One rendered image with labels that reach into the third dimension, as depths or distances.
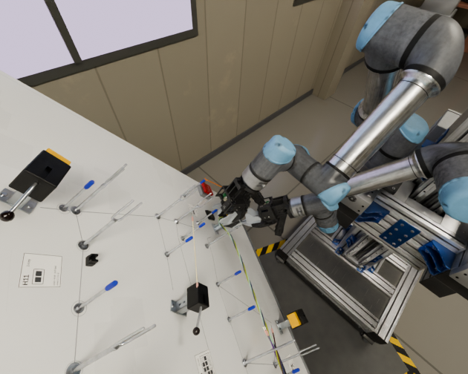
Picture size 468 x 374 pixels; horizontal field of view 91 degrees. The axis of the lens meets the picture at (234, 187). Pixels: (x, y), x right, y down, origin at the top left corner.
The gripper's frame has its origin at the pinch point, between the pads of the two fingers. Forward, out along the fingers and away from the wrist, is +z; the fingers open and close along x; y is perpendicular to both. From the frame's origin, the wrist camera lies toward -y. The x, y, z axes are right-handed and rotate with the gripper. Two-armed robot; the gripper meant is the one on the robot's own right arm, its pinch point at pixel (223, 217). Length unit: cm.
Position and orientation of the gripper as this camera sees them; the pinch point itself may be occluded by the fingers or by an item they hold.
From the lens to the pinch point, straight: 80.6
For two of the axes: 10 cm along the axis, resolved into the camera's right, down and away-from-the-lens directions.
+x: 4.1, 7.9, -4.6
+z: -5.1, 6.2, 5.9
